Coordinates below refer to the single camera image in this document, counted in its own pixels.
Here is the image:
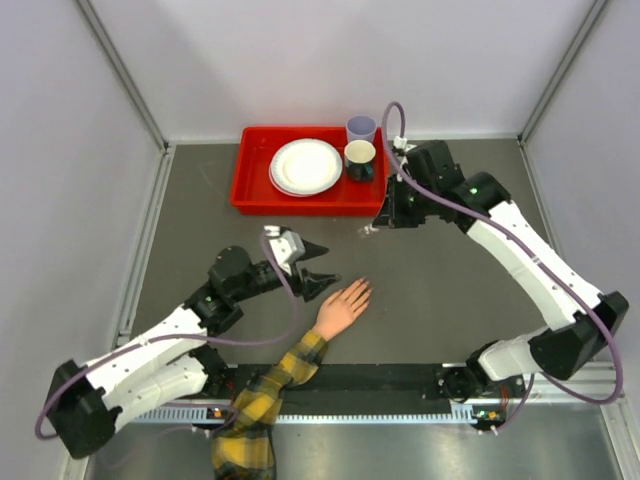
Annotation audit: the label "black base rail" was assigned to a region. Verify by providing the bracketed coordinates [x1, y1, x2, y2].
[219, 362, 471, 404]

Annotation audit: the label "purple cable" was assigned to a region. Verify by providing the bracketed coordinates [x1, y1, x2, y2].
[381, 101, 625, 436]
[34, 232, 304, 440]

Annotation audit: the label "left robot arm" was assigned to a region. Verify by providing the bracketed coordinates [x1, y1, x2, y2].
[35, 227, 341, 460]

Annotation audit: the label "dark green mug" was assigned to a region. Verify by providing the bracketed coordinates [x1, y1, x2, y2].
[344, 139, 376, 183]

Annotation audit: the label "lavender plastic cup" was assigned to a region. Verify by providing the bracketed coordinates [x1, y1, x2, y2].
[345, 115, 377, 143]

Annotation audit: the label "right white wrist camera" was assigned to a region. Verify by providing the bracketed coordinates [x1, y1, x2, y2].
[392, 136, 416, 157]

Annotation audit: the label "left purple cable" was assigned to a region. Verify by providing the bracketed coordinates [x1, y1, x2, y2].
[34, 232, 304, 440]

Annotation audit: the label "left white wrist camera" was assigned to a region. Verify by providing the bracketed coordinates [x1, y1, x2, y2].
[263, 225, 306, 270]

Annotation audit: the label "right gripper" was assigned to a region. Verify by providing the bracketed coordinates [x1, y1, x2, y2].
[375, 175, 436, 229]

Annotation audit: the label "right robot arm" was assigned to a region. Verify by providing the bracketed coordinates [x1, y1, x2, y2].
[373, 137, 629, 396]

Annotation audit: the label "slotted cable duct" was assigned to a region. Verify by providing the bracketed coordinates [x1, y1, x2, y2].
[133, 403, 503, 426]

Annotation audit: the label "yellow plaid sleeve forearm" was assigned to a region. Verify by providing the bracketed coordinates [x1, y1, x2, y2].
[211, 331, 328, 479]

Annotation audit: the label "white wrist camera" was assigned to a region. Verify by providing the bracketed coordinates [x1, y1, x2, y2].
[263, 225, 306, 270]
[392, 136, 416, 157]

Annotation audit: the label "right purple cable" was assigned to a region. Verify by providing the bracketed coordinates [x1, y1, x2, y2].
[381, 101, 625, 436]

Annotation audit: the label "mannequin hand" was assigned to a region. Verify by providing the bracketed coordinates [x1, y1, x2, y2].
[312, 278, 372, 341]

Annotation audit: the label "white paper plates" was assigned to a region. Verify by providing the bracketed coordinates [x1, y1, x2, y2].
[269, 138, 343, 197]

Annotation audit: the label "glitter nail polish bottle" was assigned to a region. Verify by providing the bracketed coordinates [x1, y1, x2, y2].
[358, 224, 380, 238]

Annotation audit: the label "red plastic tray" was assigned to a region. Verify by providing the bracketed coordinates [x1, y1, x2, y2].
[230, 126, 390, 217]

